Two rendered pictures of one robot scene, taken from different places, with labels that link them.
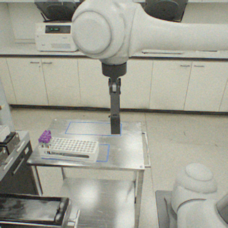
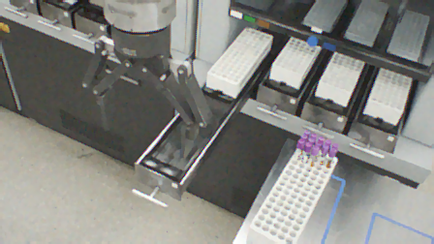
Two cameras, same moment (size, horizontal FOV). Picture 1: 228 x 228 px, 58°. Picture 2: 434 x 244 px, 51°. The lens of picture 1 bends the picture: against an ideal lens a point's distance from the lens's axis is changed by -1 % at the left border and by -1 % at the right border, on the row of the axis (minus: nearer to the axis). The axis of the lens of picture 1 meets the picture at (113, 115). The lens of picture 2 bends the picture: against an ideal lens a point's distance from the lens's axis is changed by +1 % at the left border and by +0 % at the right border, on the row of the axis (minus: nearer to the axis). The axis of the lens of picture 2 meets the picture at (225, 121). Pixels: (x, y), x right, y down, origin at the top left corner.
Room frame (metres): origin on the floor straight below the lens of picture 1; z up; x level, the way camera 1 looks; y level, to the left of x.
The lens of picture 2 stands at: (0.86, -0.43, 1.70)
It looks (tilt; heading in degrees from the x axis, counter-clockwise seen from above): 45 degrees down; 106
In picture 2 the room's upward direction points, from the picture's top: 8 degrees clockwise
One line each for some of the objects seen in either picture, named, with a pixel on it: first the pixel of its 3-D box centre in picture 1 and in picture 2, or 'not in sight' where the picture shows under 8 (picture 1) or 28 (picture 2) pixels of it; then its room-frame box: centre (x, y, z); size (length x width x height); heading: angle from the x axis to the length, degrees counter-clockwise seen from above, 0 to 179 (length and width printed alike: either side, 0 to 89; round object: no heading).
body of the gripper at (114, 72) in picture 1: (114, 76); (142, 48); (0.61, 0.00, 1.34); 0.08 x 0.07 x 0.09; 179
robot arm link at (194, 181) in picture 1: (194, 190); not in sight; (0.58, -0.33, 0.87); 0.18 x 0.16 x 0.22; 171
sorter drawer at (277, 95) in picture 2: not in sight; (308, 47); (0.74, 0.95, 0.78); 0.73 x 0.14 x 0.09; 86
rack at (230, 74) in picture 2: not in sight; (240, 61); (0.57, 0.69, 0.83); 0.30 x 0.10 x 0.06; 86
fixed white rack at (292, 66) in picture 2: not in sight; (299, 54); (0.73, 0.82, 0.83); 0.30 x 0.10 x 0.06; 86
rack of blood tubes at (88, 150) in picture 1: (69, 149); (294, 198); (0.87, 0.23, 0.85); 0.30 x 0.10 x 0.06; 82
